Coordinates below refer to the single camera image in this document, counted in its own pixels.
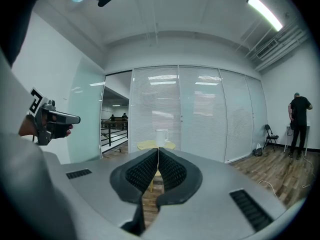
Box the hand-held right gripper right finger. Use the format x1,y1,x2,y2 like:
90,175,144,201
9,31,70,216
155,147,204,208

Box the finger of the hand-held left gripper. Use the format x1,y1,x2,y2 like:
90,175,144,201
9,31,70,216
56,112,82,126

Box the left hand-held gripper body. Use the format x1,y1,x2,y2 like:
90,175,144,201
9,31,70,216
26,86,74,146

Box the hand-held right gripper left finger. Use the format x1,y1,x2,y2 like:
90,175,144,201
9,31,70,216
109,147,159,236

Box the white electric kettle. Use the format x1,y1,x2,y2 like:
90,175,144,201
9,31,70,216
154,128,170,147

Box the person's left forearm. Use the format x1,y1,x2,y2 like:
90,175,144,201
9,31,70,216
18,113,38,138

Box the person's left hand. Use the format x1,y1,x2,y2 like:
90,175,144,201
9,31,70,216
64,123,75,138

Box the frosted glass door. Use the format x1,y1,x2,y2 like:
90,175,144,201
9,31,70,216
67,56,106,163

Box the round yellow side table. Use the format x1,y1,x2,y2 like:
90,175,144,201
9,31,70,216
136,139,177,194

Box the black metal railing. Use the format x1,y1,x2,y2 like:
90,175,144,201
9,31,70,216
100,118,129,149

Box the glass partition with blinds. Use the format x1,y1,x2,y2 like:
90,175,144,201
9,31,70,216
130,64,268,164

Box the bag on floor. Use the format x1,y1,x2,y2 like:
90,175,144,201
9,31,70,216
252,143,264,157

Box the black folding chair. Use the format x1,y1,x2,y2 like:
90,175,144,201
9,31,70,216
262,124,280,152

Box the white narrow table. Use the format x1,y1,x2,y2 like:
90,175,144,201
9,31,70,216
283,124,312,158

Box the ceiling air vent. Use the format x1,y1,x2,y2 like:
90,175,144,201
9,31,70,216
255,38,279,60

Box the ceiling pipes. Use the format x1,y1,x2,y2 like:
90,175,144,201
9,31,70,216
239,23,310,71

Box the long ceiling light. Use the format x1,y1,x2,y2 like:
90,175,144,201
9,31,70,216
245,0,284,33

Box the white floor cable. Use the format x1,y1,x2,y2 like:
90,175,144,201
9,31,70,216
258,150,316,198

